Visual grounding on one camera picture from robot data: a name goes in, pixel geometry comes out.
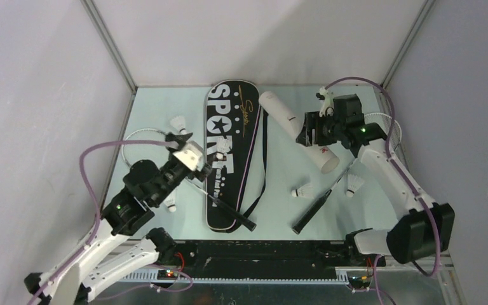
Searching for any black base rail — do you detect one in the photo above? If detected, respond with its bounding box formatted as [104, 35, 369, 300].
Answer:
[164, 240, 376, 280]

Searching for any right badminton racket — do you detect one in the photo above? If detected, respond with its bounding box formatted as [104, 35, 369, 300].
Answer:
[292, 114, 391, 234]

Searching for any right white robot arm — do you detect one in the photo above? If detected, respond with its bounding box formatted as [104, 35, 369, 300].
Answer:
[295, 93, 455, 266]

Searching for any white slotted cable duct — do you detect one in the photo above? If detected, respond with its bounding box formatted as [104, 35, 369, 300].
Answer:
[119, 269, 350, 285]

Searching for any black sport racket bag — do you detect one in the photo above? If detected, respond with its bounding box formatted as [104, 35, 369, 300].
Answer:
[204, 79, 268, 233]

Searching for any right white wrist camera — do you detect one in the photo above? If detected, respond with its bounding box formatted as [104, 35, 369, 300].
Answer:
[316, 87, 334, 118]

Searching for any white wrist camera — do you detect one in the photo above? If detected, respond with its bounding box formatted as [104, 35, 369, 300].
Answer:
[172, 141, 205, 172]
[316, 87, 334, 118]

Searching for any white shuttlecock tube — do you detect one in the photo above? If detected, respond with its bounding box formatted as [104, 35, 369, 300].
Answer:
[259, 91, 340, 174]

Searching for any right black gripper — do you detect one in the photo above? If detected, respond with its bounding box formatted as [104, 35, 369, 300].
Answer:
[297, 111, 346, 147]

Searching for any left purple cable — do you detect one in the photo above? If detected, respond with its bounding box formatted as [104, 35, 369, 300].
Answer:
[27, 140, 177, 305]

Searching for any white shuttlecock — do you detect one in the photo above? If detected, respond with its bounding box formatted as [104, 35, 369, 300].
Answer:
[290, 183, 314, 198]
[163, 190, 177, 213]
[215, 137, 232, 160]
[346, 173, 365, 198]
[170, 116, 188, 135]

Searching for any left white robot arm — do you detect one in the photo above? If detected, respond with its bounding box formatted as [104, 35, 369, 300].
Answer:
[24, 133, 212, 304]

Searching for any left badminton racket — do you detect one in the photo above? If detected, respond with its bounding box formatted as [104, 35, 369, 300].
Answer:
[124, 128, 257, 232]

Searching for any badminton racket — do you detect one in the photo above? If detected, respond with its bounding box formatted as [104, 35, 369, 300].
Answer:
[124, 128, 257, 232]
[292, 114, 391, 234]

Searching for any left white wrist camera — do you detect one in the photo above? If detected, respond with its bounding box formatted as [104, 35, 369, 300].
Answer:
[172, 141, 205, 172]

